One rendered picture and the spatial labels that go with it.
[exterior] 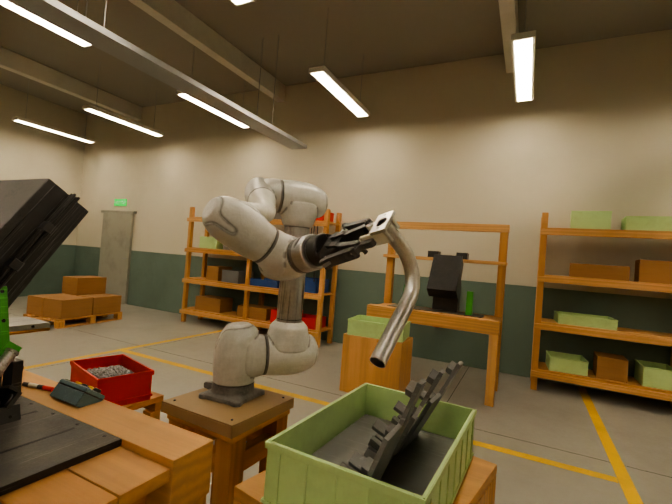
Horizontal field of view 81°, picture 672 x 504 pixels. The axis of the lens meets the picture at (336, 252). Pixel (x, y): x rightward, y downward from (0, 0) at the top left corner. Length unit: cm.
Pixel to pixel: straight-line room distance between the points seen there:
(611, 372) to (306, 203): 479
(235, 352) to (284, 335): 19
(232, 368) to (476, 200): 517
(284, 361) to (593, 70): 595
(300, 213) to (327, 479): 90
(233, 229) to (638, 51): 635
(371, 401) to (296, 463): 60
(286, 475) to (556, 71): 627
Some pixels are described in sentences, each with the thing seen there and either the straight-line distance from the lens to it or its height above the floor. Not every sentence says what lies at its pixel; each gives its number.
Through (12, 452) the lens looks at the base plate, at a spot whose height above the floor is 90.
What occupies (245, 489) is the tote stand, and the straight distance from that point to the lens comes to 127.
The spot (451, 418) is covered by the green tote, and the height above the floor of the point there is 91.
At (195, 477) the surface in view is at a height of 82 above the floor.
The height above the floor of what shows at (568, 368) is 32.
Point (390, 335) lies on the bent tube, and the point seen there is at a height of 130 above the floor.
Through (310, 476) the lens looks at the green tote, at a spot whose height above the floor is 91.
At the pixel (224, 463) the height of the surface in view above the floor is 74.
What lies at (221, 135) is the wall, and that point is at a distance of 873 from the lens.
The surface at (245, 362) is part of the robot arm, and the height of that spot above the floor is 103.
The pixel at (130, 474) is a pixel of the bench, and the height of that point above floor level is 88.
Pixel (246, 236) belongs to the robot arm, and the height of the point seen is 147.
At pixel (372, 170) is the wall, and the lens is 673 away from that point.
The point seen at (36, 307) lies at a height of 27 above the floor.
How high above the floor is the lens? 144
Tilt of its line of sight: 1 degrees up
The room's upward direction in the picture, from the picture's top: 4 degrees clockwise
